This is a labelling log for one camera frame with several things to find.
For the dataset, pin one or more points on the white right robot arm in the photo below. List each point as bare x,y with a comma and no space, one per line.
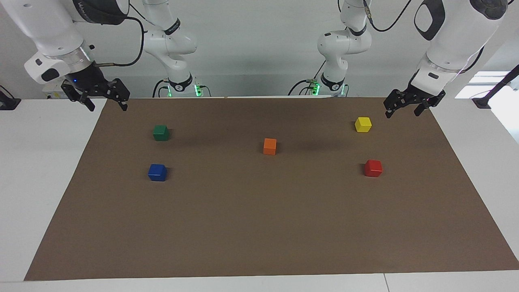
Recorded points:
48,28

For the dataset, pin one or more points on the black angled stand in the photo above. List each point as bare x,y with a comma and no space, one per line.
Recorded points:
498,87

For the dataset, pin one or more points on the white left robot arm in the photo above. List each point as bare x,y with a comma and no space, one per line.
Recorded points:
458,36

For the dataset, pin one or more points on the green wooden block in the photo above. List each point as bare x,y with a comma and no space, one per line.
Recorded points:
161,133

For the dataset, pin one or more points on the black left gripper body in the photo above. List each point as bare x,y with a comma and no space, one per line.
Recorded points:
421,97

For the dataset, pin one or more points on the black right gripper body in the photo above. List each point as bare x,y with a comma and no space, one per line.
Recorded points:
89,81

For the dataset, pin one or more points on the black table clamp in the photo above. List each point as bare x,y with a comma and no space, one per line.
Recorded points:
9,103

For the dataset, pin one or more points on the brown paper mat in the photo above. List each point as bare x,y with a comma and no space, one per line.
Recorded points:
259,219

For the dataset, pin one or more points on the white background box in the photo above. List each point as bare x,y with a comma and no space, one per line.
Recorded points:
52,91

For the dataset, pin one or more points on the red wooden block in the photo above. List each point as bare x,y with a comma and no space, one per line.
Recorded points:
373,168

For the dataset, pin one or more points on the blue wooden block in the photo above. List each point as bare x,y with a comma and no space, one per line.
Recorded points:
157,172

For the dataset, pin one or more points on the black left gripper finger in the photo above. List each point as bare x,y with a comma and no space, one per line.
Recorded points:
425,104
395,101

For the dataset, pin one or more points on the yellow wooden block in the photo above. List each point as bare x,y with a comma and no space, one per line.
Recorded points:
363,125

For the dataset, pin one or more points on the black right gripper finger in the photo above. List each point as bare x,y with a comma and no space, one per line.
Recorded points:
119,91
77,95

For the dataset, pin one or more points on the orange wooden block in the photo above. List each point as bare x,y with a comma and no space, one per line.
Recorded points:
269,147

